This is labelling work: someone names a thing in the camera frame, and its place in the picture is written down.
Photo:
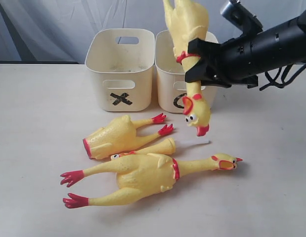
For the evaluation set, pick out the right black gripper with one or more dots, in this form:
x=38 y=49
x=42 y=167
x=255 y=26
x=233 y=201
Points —
x=226 y=64

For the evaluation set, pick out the headless rubber chicken body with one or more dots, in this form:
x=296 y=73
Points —
x=120 y=135

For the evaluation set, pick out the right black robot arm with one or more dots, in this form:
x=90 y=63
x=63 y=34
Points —
x=279 y=52

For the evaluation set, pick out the cream bin marked O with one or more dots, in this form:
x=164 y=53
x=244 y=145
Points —
x=170 y=75

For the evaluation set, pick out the cream bin marked X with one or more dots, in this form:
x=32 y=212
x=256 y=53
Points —
x=120 y=65

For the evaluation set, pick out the severed chicken head with squeaker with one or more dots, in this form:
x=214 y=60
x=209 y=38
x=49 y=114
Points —
x=167 y=147

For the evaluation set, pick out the white backdrop curtain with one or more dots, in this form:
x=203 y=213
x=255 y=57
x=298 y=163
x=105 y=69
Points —
x=61 y=30

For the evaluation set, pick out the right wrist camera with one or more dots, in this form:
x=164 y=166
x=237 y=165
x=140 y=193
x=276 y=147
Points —
x=248 y=23

